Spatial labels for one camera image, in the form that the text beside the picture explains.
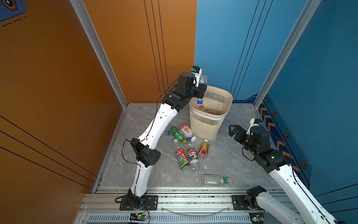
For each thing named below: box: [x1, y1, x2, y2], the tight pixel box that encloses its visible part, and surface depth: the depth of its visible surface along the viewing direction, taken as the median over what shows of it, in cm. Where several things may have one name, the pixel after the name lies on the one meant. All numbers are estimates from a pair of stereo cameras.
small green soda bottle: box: [169, 126, 187, 145], surface depth 97 cm
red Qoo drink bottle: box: [173, 138, 191, 171], surface depth 86 cm
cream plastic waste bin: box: [188, 84, 234, 141], surface depth 92 cm
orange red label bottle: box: [198, 139, 210, 160], surface depth 89 cm
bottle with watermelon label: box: [179, 124, 198, 143], surface depth 99 cm
